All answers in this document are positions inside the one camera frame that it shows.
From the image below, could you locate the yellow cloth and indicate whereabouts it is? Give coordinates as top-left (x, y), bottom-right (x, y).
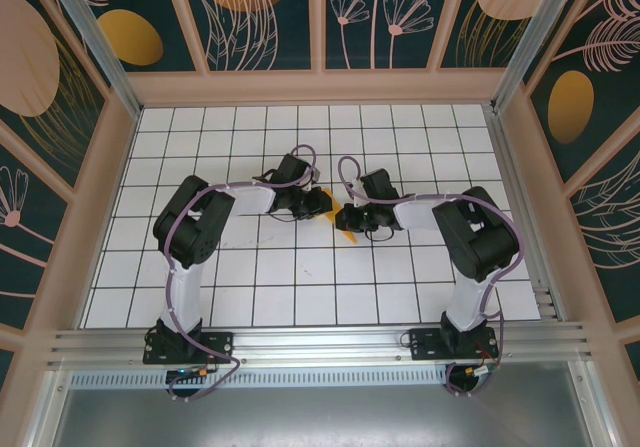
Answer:
top-left (318, 187), bottom-right (360, 246)

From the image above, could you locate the grey metal sheet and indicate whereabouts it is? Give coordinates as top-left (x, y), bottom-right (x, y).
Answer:
top-left (49, 386), bottom-right (596, 447)

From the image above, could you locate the small circuit board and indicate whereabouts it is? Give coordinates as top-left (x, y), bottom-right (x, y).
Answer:
top-left (462, 364), bottom-right (503, 381)
top-left (166, 366), bottom-right (219, 381)

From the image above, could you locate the pink disc golden stems panel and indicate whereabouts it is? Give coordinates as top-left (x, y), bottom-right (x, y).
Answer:
top-left (0, 0), bottom-right (110, 191)

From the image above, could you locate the aluminium side rail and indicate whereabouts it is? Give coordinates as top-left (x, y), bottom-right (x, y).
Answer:
top-left (482, 104), bottom-right (559, 321)

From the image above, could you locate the aluminium front rail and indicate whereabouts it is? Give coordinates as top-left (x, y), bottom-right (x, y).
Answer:
top-left (47, 321), bottom-right (596, 368)

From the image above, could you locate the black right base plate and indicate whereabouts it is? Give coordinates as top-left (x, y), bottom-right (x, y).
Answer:
top-left (408, 327), bottom-right (499, 363)

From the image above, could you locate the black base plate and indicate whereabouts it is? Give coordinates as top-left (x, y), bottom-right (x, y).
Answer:
top-left (143, 330), bottom-right (235, 366)
top-left (408, 327), bottom-right (499, 363)

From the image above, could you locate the feather leaves dark wall panel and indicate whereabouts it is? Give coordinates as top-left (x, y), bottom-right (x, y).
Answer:
top-left (178, 0), bottom-right (320, 74)

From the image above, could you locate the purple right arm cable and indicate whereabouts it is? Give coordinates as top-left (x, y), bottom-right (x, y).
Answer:
top-left (337, 155), bottom-right (526, 398)

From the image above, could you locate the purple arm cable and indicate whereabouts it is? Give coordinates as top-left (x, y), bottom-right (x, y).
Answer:
top-left (162, 144), bottom-right (321, 404)
top-left (337, 155), bottom-right (526, 398)

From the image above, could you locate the slotted metal cable tray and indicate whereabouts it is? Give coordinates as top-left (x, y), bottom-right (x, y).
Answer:
top-left (69, 370), bottom-right (451, 388)

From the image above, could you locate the pink flowers dark wall panel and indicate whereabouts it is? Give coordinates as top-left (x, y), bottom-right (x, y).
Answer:
top-left (323, 0), bottom-right (457, 72)

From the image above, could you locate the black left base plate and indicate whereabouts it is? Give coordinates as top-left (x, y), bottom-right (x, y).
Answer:
top-left (143, 330), bottom-right (235, 366)

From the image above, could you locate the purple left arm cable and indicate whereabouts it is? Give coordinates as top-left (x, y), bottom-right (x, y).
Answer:
top-left (162, 144), bottom-right (321, 404)

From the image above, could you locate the golden oval dark wall panel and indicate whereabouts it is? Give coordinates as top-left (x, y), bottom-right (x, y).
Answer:
top-left (49, 0), bottom-right (201, 74)

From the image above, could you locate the golden oval fern wall panel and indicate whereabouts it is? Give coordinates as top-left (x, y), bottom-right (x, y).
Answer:
top-left (522, 0), bottom-right (640, 184)

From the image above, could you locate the pink leaf outline wall panel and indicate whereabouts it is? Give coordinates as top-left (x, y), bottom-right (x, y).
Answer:
top-left (563, 149), bottom-right (640, 329)

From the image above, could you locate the aluminium corner post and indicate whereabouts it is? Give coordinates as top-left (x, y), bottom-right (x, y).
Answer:
top-left (489, 0), bottom-right (579, 113)
top-left (42, 0), bottom-right (144, 118)

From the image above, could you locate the single flower dark wall panel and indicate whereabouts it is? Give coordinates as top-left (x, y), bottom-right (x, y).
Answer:
top-left (0, 121), bottom-right (71, 331)

